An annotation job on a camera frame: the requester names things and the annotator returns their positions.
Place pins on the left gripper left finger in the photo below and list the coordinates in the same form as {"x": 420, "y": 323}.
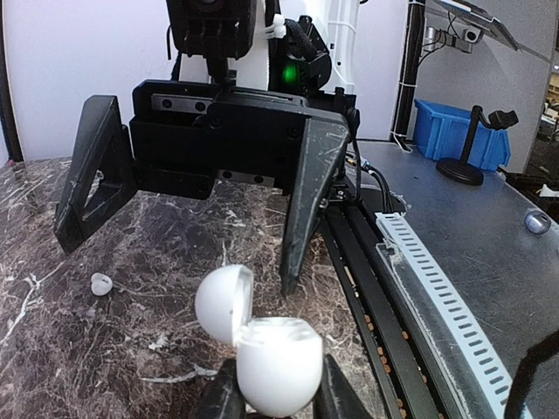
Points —
{"x": 222, "y": 398}

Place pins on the white slotted cable duct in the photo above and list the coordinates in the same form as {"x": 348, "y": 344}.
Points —
{"x": 477, "y": 378}

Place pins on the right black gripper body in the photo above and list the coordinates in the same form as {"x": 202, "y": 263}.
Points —
{"x": 185, "y": 135}

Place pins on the black desk stand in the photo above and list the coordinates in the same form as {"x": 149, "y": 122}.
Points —
{"x": 460, "y": 170}

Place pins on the black front frame rail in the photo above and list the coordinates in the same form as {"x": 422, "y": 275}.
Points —
{"x": 411, "y": 383}

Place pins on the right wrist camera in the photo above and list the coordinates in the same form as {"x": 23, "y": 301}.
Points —
{"x": 212, "y": 29}

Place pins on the grey round knob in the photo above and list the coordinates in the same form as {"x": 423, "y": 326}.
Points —
{"x": 537, "y": 222}

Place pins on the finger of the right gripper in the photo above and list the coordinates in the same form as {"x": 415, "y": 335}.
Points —
{"x": 101, "y": 178}
{"x": 321, "y": 150}

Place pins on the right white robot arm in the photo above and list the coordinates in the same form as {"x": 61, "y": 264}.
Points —
{"x": 300, "y": 48}

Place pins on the white earbud charging case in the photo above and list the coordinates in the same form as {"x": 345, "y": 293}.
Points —
{"x": 279, "y": 360}

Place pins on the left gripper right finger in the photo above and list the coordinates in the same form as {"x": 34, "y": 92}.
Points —
{"x": 335, "y": 398}

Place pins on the white earbud left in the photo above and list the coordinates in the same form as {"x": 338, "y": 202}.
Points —
{"x": 101, "y": 284}

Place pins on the blue plastic bin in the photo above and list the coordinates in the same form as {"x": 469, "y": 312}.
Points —
{"x": 440, "y": 132}

